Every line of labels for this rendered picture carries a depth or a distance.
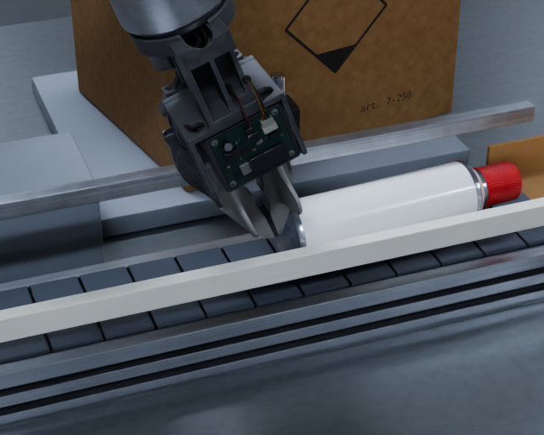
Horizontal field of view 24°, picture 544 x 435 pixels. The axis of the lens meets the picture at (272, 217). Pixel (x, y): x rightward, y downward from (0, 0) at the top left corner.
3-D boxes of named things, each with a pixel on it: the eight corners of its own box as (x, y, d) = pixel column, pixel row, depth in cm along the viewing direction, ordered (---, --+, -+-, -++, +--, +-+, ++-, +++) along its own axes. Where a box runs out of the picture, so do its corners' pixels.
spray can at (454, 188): (299, 221, 93) (532, 164, 100) (270, 191, 97) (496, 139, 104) (300, 280, 96) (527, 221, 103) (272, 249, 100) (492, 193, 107)
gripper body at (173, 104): (215, 211, 84) (146, 66, 77) (178, 152, 91) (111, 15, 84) (314, 158, 85) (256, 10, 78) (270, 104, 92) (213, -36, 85)
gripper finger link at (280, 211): (298, 267, 92) (256, 172, 86) (269, 226, 96) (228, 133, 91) (335, 247, 92) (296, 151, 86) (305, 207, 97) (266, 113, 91)
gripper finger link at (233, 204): (260, 286, 91) (216, 192, 86) (234, 245, 96) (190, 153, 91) (298, 267, 92) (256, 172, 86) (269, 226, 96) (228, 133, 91)
